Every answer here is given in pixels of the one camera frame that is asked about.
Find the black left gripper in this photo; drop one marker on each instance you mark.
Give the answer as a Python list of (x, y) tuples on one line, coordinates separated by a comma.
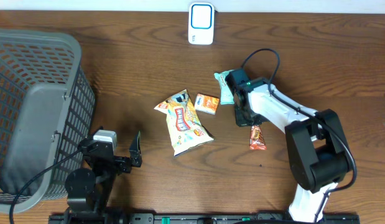
[(124, 165)]

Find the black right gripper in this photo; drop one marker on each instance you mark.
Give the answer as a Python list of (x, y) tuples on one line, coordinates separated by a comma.
[(240, 122)]

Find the teal wet wipes pack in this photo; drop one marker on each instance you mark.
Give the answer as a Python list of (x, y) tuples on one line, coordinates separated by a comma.
[(226, 97)]

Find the red Top chocolate bar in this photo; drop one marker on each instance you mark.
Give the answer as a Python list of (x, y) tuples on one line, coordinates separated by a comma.
[(256, 141)]

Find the small orange white box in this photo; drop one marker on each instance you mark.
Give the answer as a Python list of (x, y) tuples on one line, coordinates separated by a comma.
[(206, 104)]

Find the yellow snack chip bag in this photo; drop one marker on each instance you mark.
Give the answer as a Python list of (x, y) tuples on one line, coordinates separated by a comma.
[(184, 126)]

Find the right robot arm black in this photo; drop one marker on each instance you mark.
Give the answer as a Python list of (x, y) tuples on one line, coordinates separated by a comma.
[(319, 156)]

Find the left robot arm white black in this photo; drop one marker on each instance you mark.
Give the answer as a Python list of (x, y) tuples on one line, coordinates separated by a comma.
[(89, 188)]

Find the white black barcode scanner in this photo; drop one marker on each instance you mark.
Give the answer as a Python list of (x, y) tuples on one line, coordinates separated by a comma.
[(201, 20)]

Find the grey plastic shopping basket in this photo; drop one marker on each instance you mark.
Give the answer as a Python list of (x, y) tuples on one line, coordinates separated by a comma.
[(46, 108)]

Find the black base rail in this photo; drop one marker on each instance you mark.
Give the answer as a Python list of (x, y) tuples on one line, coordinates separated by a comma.
[(149, 218)]

